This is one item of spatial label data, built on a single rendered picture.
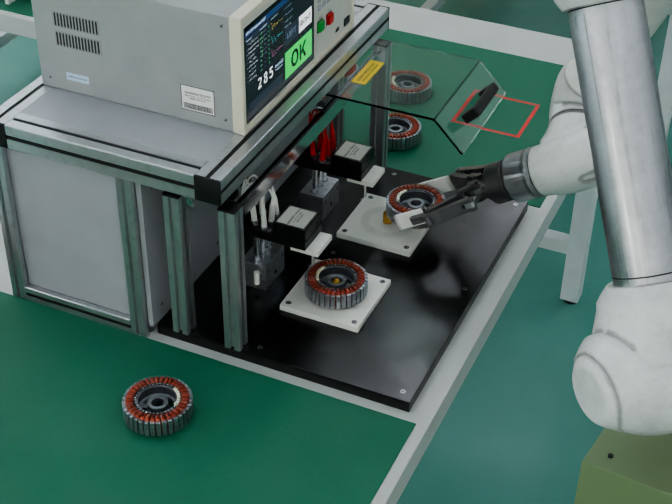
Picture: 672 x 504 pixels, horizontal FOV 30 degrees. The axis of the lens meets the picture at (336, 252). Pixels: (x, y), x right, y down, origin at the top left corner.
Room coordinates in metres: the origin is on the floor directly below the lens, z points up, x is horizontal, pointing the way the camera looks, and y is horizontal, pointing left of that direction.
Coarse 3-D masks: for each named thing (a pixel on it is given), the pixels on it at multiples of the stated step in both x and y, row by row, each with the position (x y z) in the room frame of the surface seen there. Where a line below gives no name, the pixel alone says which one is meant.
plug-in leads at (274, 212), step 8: (256, 176) 1.82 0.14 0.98; (248, 184) 1.80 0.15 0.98; (272, 192) 1.82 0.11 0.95; (264, 200) 1.83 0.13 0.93; (272, 200) 1.80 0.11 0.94; (264, 208) 1.78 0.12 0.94; (272, 208) 1.80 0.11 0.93; (256, 216) 1.80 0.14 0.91; (264, 216) 1.78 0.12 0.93; (272, 216) 1.80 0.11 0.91; (264, 224) 1.78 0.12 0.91; (272, 224) 1.79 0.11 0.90
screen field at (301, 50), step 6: (306, 36) 1.94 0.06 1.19; (300, 42) 1.92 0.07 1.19; (306, 42) 1.94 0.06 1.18; (294, 48) 1.90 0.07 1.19; (300, 48) 1.92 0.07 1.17; (306, 48) 1.94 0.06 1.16; (288, 54) 1.88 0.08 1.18; (294, 54) 1.90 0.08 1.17; (300, 54) 1.92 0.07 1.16; (306, 54) 1.94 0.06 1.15; (288, 60) 1.88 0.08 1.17; (294, 60) 1.90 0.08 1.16; (300, 60) 1.92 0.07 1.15; (288, 66) 1.88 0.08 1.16; (294, 66) 1.90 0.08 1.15; (288, 72) 1.88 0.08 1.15
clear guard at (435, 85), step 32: (384, 64) 2.08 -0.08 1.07; (416, 64) 2.08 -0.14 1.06; (448, 64) 2.08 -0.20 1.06; (480, 64) 2.09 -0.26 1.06; (352, 96) 1.95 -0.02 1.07; (384, 96) 1.96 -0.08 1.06; (416, 96) 1.96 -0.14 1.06; (448, 96) 1.96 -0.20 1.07; (448, 128) 1.89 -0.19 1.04; (480, 128) 1.94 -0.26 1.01
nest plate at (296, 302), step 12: (312, 264) 1.83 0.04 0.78; (372, 276) 1.80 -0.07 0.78; (300, 288) 1.76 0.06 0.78; (372, 288) 1.77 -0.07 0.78; (384, 288) 1.77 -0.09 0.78; (288, 300) 1.73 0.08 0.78; (300, 300) 1.73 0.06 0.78; (372, 300) 1.73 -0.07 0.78; (300, 312) 1.70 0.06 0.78; (312, 312) 1.70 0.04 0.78; (324, 312) 1.70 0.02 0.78; (336, 312) 1.70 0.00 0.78; (348, 312) 1.70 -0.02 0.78; (360, 312) 1.70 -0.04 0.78; (336, 324) 1.67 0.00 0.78; (348, 324) 1.66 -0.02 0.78; (360, 324) 1.67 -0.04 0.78
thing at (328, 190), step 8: (328, 176) 2.07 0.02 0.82; (328, 184) 2.04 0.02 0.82; (336, 184) 2.05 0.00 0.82; (304, 192) 2.01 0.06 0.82; (312, 192) 2.01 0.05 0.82; (320, 192) 2.01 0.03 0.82; (328, 192) 2.01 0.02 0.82; (336, 192) 2.05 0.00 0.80; (304, 200) 2.01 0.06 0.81; (312, 200) 2.00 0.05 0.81; (320, 200) 1.99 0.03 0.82; (328, 200) 2.01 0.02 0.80; (336, 200) 2.05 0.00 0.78; (312, 208) 2.00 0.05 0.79; (320, 208) 1.99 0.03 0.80; (328, 208) 2.01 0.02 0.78
